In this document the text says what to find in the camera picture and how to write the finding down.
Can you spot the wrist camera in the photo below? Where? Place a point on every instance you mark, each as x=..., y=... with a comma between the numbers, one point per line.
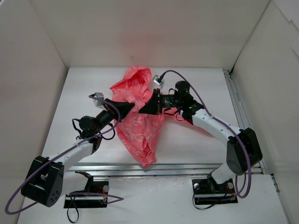
x=98, y=98
x=158, y=80

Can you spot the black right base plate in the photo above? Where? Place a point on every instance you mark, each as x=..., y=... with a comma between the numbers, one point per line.
x=207, y=195

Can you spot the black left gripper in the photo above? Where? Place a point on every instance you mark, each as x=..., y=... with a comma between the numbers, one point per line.
x=111, y=108

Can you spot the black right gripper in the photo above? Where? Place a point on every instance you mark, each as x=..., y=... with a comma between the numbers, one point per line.
x=158, y=101

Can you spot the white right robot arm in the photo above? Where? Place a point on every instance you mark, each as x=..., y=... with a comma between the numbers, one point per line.
x=243, y=150

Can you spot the front aluminium rail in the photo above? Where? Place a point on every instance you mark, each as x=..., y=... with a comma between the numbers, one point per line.
x=130, y=170

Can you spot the right side aluminium rail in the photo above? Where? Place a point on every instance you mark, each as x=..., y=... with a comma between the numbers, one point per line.
x=242, y=117

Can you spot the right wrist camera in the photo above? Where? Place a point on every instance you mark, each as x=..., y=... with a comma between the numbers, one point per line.
x=158, y=80

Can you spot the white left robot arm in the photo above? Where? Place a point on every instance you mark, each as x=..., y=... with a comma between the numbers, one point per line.
x=49, y=178

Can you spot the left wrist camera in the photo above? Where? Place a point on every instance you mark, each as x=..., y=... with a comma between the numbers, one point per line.
x=98, y=98

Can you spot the aluminium rail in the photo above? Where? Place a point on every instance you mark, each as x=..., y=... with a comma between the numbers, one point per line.
x=130, y=170
x=242, y=117

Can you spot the pink hooded printed jacket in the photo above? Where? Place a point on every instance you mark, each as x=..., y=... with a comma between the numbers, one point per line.
x=139, y=132

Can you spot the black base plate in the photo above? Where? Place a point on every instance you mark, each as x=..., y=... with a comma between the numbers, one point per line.
x=207, y=195
x=89, y=201

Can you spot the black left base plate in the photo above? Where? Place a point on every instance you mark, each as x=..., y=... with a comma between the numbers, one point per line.
x=89, y=201

